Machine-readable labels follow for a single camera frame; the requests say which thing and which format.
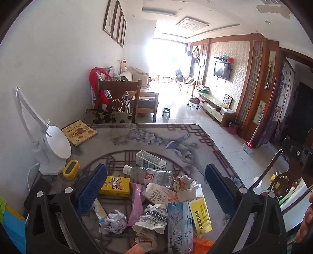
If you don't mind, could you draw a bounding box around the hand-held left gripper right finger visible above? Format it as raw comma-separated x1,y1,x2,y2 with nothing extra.
205,164,286,254

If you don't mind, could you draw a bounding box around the orange plastic bag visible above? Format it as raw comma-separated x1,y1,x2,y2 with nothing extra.
192,236,216,254

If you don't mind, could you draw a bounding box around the blue white tissue pack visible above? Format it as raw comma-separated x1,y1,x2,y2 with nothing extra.
167,201,193,254

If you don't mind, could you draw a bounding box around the square ceiling lamp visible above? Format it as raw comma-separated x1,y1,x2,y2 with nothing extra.
175,17,210,30

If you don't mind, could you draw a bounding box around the person's right hand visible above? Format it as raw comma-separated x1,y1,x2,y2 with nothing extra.
295,194,313,243

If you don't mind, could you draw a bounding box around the burger wrapper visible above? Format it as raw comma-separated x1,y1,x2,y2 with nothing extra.
133,231,164,250

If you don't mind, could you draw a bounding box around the floral seat cushion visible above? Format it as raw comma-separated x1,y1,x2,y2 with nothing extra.
83,109,134,124

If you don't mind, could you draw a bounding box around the round stool on wheels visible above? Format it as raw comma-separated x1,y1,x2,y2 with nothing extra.
187,96,200,110

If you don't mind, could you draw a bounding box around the clear plastic bottle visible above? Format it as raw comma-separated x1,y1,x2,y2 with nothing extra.
123,165,174,188

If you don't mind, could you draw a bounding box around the yellow drink box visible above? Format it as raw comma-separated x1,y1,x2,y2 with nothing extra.
99,176,131,197

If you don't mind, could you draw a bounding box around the wooden sofa with cushions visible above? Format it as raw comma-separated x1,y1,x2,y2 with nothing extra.
122,66,160,123

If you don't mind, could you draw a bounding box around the yellow brown book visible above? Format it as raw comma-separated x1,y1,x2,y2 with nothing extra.
61,120,98,147

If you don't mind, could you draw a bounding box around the white paper ball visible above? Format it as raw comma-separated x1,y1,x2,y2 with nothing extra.
99,211,128,235

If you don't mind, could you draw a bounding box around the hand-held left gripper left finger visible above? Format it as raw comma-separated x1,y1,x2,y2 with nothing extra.
26,163,108,254

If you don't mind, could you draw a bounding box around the white lamp cable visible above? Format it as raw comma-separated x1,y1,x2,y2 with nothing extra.
26,163,41,196

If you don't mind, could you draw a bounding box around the pale yellow wrapper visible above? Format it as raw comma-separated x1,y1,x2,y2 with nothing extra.
92,198,108,219

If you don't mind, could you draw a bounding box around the dark framed wall picture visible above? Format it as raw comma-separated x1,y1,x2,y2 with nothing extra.
111,1,122,42
117,11,125,46
121,18,127,48
103,0,118,37

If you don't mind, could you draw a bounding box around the crushed printed paper cup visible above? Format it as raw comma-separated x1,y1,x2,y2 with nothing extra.
132,204,169,235

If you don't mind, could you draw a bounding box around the newspaper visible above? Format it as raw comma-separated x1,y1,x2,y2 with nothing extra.
172,174,196,192

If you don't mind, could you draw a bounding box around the white dustpan with handle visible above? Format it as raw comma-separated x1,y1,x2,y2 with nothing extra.
242,114,263,154

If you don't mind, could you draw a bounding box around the wall television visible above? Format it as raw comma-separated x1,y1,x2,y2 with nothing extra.
213,61,231,80

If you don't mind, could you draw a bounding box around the low television cabinet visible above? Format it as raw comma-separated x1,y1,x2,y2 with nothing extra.
193,90,236,127

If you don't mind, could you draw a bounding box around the white blue milk carton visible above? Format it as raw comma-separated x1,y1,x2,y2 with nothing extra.
136,150,167,170

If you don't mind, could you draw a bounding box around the pink wrapper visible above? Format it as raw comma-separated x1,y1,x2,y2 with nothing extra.
127,183,146,226

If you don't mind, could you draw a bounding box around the white desk lamp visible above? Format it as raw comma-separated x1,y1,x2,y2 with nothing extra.
13,87,72,175

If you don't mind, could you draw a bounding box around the red bag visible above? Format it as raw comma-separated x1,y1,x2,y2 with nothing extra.
89,67,112,110

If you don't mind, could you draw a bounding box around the blue green notebook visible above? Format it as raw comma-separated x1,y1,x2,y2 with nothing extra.
0,195,26,254

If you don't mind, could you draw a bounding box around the carved wooden dining chair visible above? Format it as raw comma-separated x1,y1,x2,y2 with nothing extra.
98,79,143,124
249,137,313,196

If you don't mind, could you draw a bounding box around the yellow plastic holder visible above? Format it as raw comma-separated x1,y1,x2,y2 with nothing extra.
63,160,80,181

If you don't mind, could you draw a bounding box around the yellow medicine box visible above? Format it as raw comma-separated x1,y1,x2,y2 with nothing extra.
176,181,213,238

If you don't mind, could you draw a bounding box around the printed door curtain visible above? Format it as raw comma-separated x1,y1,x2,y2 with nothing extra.
259,61,294,147

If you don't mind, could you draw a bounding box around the red bucket green rim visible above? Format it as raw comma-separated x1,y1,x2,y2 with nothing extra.
259,190,279,199

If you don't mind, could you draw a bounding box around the pink white snack box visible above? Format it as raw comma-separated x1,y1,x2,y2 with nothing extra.
142,183,179,204

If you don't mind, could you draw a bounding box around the flower wall painting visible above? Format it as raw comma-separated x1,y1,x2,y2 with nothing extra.
253,100,266,124

